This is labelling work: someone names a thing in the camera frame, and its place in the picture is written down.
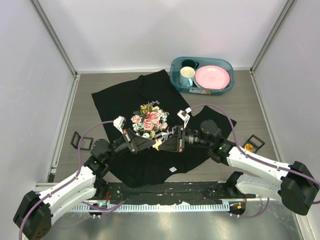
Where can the round orange brooch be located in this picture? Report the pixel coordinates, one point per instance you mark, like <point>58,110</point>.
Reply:
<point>249,147</point>

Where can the right black display box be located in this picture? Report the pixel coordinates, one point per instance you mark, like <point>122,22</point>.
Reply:
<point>256,142</point>

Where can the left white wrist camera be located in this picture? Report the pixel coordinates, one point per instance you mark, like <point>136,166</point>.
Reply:
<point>119,123</point>

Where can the white slotted cable duct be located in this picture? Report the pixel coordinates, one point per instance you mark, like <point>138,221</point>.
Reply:
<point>145,208</point>

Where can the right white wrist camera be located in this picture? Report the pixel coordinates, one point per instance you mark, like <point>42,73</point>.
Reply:
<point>185,116</point>

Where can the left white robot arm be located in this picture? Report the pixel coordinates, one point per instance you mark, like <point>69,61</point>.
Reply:
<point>37,212</point>

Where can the white garment label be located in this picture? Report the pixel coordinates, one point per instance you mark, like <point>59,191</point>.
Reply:
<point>173,169</point>

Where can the black display box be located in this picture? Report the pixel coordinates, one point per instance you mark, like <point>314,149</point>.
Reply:
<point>256,142</point>
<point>85,143</point>

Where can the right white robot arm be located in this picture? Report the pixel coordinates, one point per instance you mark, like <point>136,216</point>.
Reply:
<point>291,184</point>

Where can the pink plate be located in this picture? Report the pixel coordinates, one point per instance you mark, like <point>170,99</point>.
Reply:
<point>212,77</point>

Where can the light blue mug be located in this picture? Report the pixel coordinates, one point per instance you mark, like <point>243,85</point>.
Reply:
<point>187,75</point>

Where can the teal plastic basin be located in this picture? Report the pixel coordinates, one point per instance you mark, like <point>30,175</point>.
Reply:
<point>176,66</point>

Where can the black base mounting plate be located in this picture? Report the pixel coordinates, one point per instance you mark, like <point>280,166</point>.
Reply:
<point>169,193</point>

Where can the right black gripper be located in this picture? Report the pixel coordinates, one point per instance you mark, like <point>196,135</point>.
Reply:
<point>175,143</point>

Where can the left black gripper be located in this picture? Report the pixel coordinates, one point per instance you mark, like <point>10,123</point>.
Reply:
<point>138,143</point>

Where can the dark green mug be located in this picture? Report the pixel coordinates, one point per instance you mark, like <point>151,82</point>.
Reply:
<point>190,63</point>

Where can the gold flower brooch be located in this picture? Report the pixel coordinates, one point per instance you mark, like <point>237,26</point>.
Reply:
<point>157,144</point>

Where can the left black display box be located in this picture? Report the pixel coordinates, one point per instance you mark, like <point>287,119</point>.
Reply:
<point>85,143</point>

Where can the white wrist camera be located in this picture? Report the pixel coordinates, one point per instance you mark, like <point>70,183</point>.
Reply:
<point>185,116</point>
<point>119,123</point>

